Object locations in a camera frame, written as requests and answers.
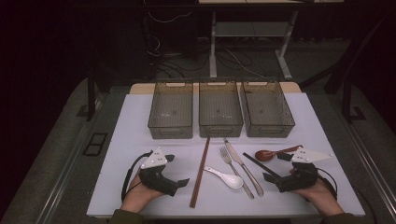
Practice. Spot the person's right hand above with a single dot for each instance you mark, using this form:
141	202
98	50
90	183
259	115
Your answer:
323	199

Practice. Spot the steel table knife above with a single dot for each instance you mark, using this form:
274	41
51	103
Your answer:
236	158

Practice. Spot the white ceramic spoon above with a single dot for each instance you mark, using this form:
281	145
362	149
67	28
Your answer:
232	181

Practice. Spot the metal floor rail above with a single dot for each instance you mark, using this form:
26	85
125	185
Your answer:
61	183
381	183

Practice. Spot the white metal frame desk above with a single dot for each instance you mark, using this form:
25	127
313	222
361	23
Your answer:
213	46

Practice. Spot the black slanted stand legs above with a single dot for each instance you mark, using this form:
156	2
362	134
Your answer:
348	65

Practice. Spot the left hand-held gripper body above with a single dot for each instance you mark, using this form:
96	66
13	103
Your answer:
155	179

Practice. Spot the person's left hand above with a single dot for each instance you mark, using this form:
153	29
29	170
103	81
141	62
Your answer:
137	197

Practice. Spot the brown wooden chopstick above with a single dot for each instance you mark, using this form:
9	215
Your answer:
201	173
198	172

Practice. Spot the black metal stand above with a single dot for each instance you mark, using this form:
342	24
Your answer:
91	93
346	99

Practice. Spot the steel fork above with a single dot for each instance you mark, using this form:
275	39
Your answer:
226	155

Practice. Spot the white board table cover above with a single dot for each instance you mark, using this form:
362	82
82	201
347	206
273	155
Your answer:
137	130

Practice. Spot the smoky clear plastic bin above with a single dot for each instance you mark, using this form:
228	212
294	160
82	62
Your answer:
171	109
267	109
220	109

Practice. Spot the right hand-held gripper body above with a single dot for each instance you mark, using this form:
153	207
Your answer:
299	180

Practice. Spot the red-brown wooden spoon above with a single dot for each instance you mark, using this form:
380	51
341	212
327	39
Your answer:
264	155

